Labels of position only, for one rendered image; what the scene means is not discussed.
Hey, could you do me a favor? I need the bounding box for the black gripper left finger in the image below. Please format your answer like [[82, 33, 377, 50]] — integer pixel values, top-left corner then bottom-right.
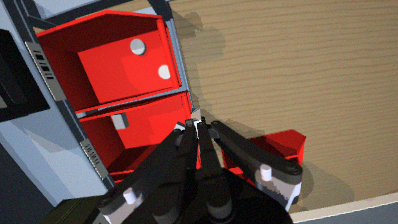
[[97, 108, 198, 224]]

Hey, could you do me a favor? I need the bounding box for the small grey block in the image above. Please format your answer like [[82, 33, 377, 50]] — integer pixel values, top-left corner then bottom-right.
[[174, 121, 186, 130], [111, 112, 130, 130]]

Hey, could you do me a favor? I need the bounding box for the grey steel disc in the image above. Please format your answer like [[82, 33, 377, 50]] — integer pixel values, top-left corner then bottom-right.
[[130, 39, 147, 56]]

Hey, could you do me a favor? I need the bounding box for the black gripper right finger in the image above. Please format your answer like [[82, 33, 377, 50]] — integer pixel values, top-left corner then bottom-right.
[[195, 108, 303, 219]]

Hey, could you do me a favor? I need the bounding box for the grey metal shelf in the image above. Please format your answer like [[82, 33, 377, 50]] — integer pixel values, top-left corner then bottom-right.
[[0, 0, 194, 224]]

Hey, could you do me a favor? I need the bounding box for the red open-front bin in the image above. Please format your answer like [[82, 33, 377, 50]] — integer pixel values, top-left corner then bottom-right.
[[221, 129, 306, 187], [111, 149, 201, 185], [36, 10, 180, 114], [78, 91, 192, 175]]

